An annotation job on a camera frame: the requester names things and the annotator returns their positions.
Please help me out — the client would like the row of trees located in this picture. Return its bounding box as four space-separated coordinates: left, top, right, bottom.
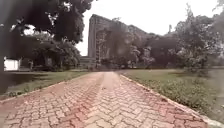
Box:
99 3 224 74

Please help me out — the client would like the red brick path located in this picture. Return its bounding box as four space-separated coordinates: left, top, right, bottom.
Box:
0 71 214 128

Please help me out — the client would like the pale stone kerb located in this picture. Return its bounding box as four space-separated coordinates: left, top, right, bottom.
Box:
118 73 224 128

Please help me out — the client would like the wide grass lawn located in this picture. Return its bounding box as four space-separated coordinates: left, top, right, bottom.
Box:
116 68 224 125

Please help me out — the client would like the small white building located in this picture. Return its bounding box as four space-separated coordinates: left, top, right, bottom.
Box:
3 57 22 72

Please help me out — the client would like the tall grey building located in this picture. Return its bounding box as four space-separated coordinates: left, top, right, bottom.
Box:
79 13 148 69

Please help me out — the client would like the large dark tree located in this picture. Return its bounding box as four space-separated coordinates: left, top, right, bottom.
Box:
0 0 96 73

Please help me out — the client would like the shaded grass strip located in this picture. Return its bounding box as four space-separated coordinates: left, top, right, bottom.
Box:
0 69 90 101

